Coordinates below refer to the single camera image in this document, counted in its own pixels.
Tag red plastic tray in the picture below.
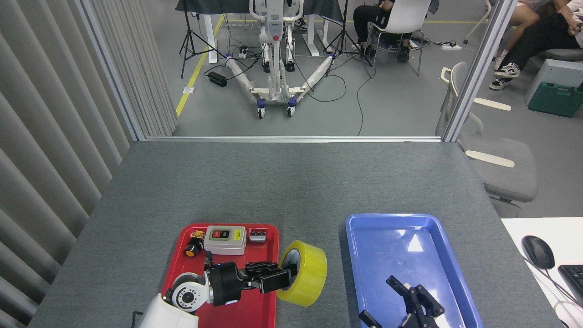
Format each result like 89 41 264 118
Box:
160 223 280 328

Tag yellow black push button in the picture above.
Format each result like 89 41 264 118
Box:
184 230 205 259

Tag green plastic case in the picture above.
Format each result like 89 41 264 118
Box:
528 81 583 118

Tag grey padded chair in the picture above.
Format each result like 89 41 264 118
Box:
435 61 539 218

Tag white shell chair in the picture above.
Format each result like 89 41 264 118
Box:
367 0 432 77

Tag grey vertical blinds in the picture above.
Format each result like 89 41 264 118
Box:
0 0 178 328

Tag person with bare leg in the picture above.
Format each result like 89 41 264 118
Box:
493 0 561 71

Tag black keyboard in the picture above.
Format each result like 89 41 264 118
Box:
558 265 583 307

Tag blue plastic tray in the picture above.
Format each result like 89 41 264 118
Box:
345 213 484 328

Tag person in black trousers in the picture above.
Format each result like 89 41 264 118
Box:
489 0 583 91

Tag black computer mouse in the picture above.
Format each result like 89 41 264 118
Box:
522 235 556 270

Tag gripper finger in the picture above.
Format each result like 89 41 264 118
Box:
358 310 382 328
386 276 445 328

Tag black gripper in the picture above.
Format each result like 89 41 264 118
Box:
204 261 299 307

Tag grey metal box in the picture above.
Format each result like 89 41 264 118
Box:
524 58 583 105

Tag black tripod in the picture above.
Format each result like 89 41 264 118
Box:
324 0 374 78
179 11 227 79

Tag white side desk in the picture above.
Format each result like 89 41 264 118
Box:
501 217 583 328

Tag grey push button box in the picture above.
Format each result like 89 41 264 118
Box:
203 225 247 256

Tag yellow tape roll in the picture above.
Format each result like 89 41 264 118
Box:
276 240 328 307

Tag white stand on wheels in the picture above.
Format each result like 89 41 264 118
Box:
223 0 338 119

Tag silver frame rail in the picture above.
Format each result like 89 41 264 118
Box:
145 135 445 143

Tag person on white chair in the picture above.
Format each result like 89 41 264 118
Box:
353 0 440 62

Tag silver frame post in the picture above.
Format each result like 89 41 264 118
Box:
75 0 148 142
441 0 520 143

